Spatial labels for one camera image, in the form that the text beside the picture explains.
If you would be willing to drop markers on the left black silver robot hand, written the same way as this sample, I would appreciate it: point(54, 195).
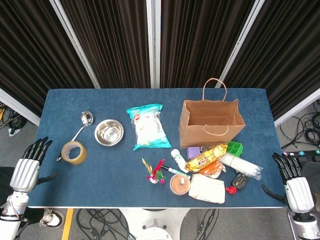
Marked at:
point(23, 175)

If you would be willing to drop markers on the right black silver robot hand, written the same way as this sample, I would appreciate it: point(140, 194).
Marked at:
point(298, 192)

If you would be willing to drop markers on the clear plastic straw bundle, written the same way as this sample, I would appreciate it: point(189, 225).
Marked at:
point(242, 165)

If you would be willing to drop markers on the green plastic grid tray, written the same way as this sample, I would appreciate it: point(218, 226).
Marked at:
point(235, 147)

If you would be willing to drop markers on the yellow biscuit packet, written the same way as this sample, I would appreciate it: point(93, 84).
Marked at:
point(203, 158)

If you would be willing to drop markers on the brown cup with lid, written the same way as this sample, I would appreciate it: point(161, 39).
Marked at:
point(178, 186)

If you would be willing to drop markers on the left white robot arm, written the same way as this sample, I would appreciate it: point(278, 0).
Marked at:
point(10, 220)

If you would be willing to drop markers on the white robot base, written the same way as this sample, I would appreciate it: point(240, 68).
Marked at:
point(155, 225)

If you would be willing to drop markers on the white sneaker with laces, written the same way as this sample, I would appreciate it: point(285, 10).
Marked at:
point(51, 218)

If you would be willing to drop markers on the black key fob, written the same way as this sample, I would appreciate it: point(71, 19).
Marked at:
point(239, 181)

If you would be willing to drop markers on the brown packing tape roll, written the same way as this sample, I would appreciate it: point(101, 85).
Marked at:
point(81, 156)

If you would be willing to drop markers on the yellow floor tape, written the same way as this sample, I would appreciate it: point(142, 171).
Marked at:
point(67, 223)

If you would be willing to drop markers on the small red clip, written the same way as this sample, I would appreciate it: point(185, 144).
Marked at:
point(231, 190)

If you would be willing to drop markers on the stainless steel ladle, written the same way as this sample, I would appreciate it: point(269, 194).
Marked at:
point(87, 117)

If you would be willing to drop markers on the orange snack packet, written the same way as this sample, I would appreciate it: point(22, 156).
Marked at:
point(212, 171)

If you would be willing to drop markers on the white paper pouch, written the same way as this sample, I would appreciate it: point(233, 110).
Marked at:
point(207, 188)

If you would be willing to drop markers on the stainless steel bowl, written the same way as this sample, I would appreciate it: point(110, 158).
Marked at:
point(109, 132)

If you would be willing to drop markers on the purple cube box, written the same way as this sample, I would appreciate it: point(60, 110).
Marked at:
point(192, 152)

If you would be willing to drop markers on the black pleated curtain panel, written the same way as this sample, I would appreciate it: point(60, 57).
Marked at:
point(112, 42)
point(200, 42)
point(32, 55)
point(287, 55)

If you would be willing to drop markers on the small white plastic bottle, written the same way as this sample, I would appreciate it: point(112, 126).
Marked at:
point(178, 158)

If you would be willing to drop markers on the teal pen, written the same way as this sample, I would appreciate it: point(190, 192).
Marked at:
point(175, 171)

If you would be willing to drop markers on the colourful feather shuttlecock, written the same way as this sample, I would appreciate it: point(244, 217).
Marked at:
point(156, 173)

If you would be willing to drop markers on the teal white snack bag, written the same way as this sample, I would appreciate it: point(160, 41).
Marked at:
point(148, 127)

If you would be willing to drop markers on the white partition base rail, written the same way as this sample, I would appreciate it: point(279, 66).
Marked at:
point(17, 106)
point(297, 110)

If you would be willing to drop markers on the white partition frame post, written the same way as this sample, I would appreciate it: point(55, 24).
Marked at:
point(240, 42)
point(153, 42)
point(75, 42)

